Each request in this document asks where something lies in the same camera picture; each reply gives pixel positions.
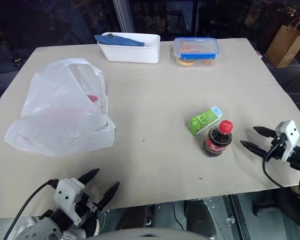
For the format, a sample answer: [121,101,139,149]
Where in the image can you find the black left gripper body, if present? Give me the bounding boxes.
[74,186,103,223]

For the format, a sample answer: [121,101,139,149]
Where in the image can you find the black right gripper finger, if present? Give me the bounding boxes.
[252,126,277,138]
[240,140,269,159]

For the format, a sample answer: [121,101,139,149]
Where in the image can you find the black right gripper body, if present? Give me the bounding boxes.
[264,130,289,161]

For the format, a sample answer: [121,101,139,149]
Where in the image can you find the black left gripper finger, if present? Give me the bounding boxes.
[97,181,121,210]
[77,168,101,187]

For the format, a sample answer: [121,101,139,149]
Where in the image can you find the cola bottle red cap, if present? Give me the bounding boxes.
[202,119,234,158]

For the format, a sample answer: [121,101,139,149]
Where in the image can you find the grey rounded robot torso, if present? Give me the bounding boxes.
[83,226,209,240]

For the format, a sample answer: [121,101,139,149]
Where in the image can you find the green drink carton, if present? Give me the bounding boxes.
[188,105,224,136]

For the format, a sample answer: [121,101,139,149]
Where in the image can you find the white translucent plastic bag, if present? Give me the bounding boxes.
[4,57,117,157]

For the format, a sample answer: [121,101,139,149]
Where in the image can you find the brown paper carrier bag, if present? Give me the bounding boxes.
[264,17,300,69]

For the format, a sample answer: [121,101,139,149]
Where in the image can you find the dark rounded shape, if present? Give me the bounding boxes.
[184,199,217,238]

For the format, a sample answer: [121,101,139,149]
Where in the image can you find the beige cardboard table cover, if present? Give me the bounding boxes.
[0,37,300,219]

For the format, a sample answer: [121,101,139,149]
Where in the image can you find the clear food container blue lid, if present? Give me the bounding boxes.
[173,37,220,68]

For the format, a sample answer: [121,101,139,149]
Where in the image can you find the white rectangular plastic bin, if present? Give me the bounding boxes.
[96,31,162,65]

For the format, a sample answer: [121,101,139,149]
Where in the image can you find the blue cloth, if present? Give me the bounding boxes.
[94,33,146,48]

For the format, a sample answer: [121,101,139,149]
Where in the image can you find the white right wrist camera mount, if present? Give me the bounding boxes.
[274,119,300,164]

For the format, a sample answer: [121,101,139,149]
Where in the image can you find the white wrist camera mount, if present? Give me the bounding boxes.
[53,177,86,226]
[274,119,300,164]

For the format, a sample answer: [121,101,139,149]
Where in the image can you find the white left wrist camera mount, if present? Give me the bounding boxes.
[53,177,86,226]

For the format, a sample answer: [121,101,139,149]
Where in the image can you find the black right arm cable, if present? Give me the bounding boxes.
[262,143,300,201]

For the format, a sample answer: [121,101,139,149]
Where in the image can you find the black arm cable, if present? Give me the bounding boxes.
[262,143,300,201]
[3,179,60,240]

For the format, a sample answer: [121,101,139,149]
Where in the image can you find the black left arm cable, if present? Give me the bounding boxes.
[3,179,60,240]

